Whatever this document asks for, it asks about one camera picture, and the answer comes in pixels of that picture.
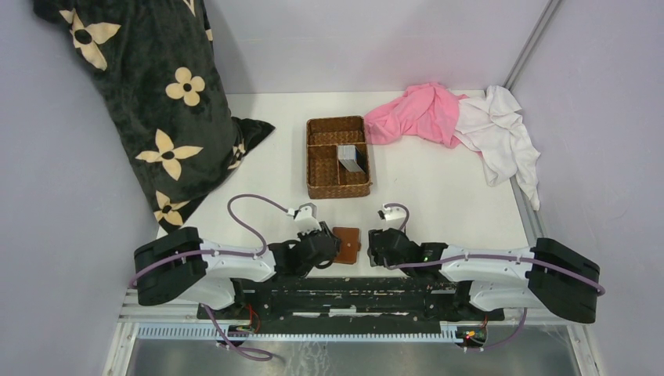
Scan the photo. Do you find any brown leather card holder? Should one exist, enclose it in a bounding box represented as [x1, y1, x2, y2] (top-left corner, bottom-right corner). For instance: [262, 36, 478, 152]
[333, 227, 361, 265]

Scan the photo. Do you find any brown woven basket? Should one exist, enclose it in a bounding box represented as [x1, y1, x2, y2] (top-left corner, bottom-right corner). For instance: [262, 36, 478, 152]
[306, 115, 372, 199]

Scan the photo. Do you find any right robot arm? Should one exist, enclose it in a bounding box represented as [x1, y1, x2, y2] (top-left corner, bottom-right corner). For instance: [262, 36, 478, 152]
[368, 229, 605, 324]

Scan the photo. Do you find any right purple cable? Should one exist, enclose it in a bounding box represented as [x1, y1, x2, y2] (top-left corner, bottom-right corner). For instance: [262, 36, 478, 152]
[377, 202, 607, 352]

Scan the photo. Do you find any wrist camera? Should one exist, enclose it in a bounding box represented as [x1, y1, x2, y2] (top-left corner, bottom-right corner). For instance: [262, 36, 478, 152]
[287, 203, 321, 234]
[378, 203, 410, 226]

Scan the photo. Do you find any grey cable duct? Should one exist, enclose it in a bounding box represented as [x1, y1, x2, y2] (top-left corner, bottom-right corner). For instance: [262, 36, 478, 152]
[136, 321, 466, 345]

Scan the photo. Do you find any white cloth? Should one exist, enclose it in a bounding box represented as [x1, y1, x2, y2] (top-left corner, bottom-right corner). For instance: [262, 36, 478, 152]
[454, 85, 540, 211]

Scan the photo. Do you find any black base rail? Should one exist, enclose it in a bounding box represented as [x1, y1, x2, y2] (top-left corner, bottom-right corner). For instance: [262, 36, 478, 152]
[213, 277, 505, 326]

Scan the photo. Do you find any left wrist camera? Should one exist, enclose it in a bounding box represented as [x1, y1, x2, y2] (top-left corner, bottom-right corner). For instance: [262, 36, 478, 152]
[287, 203, 321, 234]

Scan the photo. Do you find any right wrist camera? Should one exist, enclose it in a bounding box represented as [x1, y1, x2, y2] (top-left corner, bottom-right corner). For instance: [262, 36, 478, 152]
[378, 203, 410, 226]

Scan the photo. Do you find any pink cloth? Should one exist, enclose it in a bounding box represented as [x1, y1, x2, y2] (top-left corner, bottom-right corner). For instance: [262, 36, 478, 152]
[364, 82, 467, 149]

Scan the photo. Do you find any purple cable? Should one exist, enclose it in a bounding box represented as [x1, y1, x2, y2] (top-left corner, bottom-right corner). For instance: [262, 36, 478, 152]
[377, 202, 607, 352]
[128, 193, 299, 362]

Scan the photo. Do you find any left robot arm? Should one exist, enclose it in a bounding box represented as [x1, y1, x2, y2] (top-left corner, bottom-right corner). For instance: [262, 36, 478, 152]
[130, 222, 342, 319]

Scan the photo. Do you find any black floral pillow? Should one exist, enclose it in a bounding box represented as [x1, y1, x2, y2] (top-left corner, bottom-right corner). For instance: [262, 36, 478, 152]
[32, 1, 274, 233]

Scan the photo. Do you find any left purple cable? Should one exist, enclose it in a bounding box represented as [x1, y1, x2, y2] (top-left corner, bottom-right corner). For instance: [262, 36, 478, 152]
[128, 193, 299, 362]

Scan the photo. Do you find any grey card stack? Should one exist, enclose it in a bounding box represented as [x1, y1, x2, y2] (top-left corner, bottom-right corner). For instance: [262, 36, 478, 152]
[337, 144, 366, 173]

